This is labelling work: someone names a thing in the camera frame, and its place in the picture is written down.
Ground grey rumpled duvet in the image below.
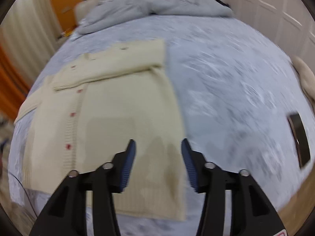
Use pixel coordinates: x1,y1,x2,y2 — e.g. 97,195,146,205
76,0,233,35

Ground black smartphone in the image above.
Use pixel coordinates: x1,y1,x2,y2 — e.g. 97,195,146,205
288,113,311,169

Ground beige folded garment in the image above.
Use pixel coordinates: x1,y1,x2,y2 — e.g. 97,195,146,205
292,56,315,106

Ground orange curtain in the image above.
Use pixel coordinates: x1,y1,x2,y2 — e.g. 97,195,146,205
0,47,30,122

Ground blue butterfly bedspread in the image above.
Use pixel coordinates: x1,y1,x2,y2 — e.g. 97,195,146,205
32,16,314,210

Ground white wardrobe doors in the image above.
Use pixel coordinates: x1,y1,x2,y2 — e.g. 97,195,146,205
221,0,314,69

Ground cream curtain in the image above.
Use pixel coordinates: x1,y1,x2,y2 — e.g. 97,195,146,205
1,0,62,85

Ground black cable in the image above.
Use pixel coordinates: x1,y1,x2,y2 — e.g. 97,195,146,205
9,171,39,218

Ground cream knit cardigan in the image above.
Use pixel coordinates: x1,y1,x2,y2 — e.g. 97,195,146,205
17,40,186,220

